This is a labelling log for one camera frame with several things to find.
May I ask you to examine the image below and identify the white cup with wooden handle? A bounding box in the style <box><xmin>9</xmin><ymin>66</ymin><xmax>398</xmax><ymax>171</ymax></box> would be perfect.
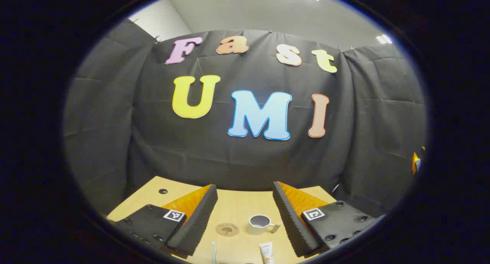
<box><xmin>249</xmin><ymin>215</ymin><xmax>282</xmax><ymax>235</ymax></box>

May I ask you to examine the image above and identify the wooden desktop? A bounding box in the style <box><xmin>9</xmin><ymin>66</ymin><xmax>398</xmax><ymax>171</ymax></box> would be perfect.
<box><xmin>106</xmin><ymin>175</ymin><xmax>337</xmax><ymax>264</ymax></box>

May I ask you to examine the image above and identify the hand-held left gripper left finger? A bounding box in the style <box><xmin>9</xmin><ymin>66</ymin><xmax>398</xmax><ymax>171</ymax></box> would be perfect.
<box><xmin>109</xmin><ymin>184</ymin><xmax>219</xmax><ymax>259</ymax></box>

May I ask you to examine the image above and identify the round cork coaster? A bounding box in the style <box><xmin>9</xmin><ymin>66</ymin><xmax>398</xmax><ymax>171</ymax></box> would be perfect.
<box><xmin>216</xmin><ymin>223</ymin><xmax>240</xmax><ymax>237</ymax></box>

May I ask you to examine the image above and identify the black backdrop cloth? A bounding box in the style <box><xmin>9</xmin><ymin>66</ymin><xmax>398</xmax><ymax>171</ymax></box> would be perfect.
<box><xmin>63</xmin><ymin>19</ymin><xmax>427</xmax><ymax>218</ymax></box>

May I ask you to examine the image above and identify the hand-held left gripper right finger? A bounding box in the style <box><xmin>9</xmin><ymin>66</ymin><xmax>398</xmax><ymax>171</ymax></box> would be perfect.
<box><xmin>273</xmin><ymin>181</ymin><xmax>385</xmax><ymax>258</ymax></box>

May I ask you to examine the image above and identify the white toothpaste tube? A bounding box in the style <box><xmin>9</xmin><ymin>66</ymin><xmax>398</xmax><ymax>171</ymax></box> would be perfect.
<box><xmin>259</xmin><ymin>242</ymin><xmax>275</xmax><ymax>264</ymax></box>

